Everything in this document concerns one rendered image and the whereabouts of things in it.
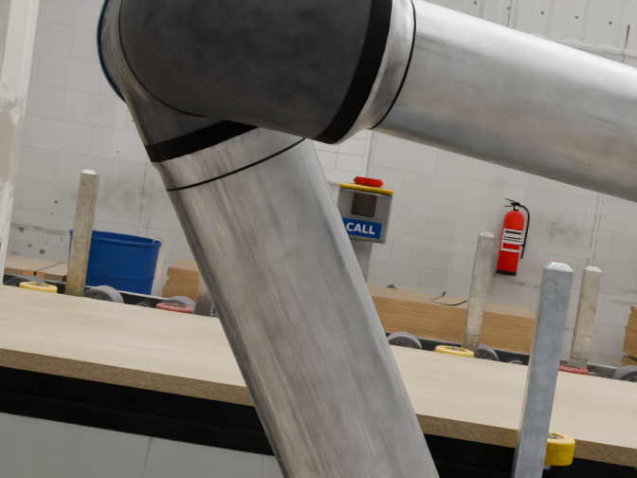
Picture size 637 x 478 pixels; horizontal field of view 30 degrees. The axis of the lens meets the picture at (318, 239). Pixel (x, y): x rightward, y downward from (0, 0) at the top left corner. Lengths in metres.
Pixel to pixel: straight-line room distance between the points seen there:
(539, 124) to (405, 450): 0.27
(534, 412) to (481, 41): 0.90
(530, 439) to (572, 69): 0.88
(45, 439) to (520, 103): 1.27
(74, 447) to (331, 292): 1.08
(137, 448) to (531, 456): 0.61
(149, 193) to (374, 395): 7.82
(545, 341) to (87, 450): 0.72
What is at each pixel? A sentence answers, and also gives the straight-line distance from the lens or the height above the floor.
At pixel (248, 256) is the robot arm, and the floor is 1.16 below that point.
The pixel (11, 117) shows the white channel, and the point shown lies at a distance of 2.64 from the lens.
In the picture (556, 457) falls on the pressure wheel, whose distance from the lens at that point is 1.72.
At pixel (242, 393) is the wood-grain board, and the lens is 1.78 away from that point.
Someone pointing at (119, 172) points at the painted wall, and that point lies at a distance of 8.67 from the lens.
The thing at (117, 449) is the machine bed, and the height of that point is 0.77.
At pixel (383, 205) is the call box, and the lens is 1.52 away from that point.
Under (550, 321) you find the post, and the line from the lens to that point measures 1.56.
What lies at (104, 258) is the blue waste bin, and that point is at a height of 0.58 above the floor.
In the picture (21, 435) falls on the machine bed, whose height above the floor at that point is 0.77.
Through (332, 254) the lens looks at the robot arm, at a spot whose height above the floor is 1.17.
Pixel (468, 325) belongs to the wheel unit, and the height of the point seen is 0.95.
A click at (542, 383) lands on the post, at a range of 1.57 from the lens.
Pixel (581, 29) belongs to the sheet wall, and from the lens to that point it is 8.92.
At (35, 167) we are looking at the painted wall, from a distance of 8.78.
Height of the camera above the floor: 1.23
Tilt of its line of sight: 3 degrees down
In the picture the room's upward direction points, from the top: 8 degrees clockwise
